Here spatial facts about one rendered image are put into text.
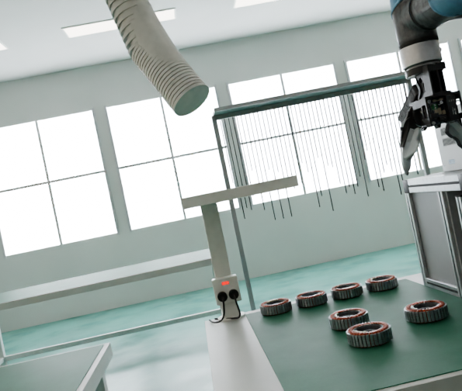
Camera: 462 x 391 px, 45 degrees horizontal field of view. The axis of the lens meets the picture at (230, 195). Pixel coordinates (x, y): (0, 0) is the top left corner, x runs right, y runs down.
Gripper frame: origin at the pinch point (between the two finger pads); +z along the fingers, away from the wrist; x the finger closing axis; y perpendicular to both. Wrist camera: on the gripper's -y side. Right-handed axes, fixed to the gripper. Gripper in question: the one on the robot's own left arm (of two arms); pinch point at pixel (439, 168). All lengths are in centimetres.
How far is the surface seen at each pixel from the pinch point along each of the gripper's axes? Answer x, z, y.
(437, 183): 24, 6, -52
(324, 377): -28, 40, -14
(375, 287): 10, 38, -83
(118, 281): -105, 42, -318
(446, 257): 26, 29, -59
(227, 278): -40, 25, -89
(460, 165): 38, 2, -63
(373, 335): -12.1, 37.3, -26.5
